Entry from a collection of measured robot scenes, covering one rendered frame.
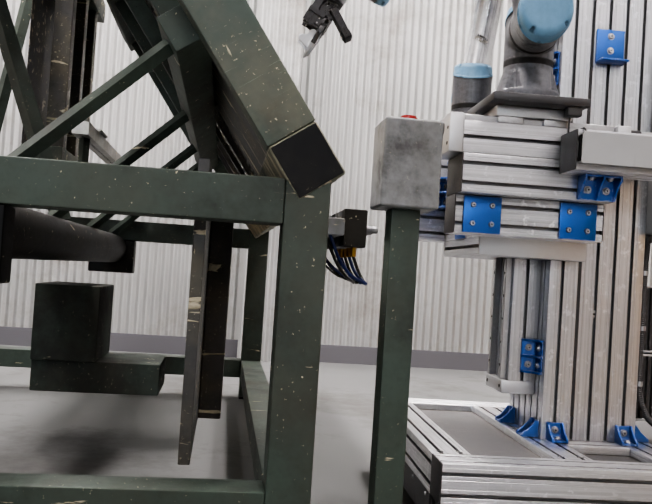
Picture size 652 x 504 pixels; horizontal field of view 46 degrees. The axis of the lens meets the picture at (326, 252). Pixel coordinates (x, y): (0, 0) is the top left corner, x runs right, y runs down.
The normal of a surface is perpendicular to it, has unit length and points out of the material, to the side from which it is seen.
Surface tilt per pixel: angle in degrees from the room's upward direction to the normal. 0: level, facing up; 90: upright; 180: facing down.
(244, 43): 90
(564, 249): 90
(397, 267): 90
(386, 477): 90
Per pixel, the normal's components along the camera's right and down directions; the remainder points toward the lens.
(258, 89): 0.13, -0.02
